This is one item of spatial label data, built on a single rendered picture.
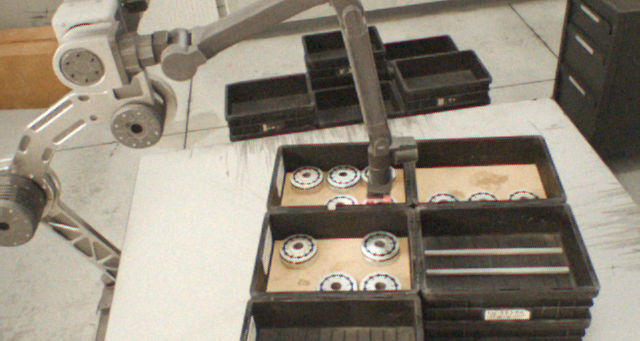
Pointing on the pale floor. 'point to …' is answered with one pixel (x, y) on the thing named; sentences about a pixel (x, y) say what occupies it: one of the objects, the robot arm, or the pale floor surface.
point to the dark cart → (601, 69)
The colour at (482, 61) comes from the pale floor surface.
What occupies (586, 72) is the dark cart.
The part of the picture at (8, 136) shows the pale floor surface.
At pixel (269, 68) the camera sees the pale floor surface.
